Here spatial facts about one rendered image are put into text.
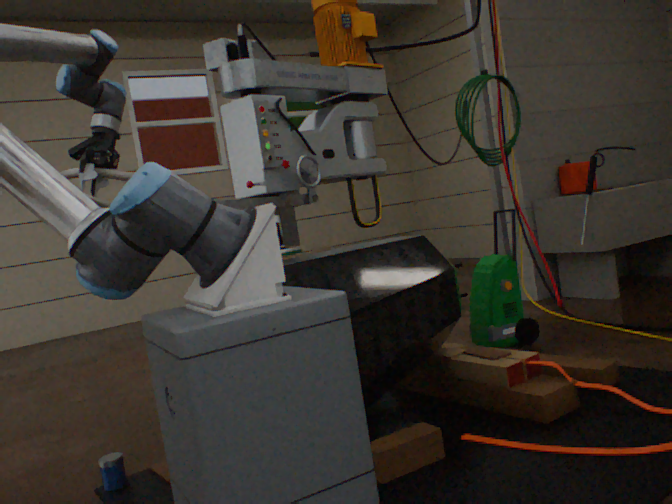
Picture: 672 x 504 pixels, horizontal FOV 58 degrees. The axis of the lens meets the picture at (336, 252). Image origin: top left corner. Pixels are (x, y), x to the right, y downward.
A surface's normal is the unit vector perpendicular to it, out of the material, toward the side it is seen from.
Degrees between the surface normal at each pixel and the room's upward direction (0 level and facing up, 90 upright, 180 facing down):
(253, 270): 90
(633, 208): 90
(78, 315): 90
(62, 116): 90
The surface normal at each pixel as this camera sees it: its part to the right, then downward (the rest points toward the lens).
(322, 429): 0.47, -0.02
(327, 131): 0.72, -0.07
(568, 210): -0.87, 0.17
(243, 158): -0.67, 0.15
